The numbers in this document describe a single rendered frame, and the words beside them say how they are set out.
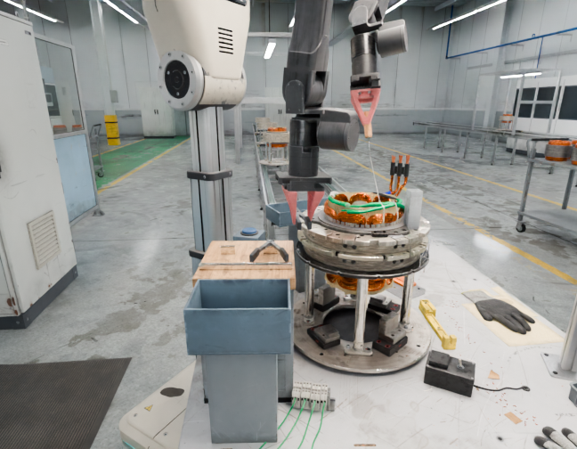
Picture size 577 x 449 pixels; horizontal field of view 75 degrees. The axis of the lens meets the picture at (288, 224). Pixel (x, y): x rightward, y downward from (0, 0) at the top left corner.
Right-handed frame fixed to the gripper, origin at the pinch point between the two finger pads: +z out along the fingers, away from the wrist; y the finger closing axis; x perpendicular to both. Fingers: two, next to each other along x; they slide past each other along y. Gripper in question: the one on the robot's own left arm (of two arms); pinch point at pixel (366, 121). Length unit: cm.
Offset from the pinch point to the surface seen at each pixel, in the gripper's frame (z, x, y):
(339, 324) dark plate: 51, 9, 18
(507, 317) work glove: 51, -37, 27
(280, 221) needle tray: 21.3, 25.5, 19.6
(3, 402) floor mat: 99, 173, 65
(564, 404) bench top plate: 63, -37, -1
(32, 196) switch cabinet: -8, 215, 125
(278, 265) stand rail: 31.7, 18.4, -17.9
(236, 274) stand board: 32.9, 25.7, -21.1
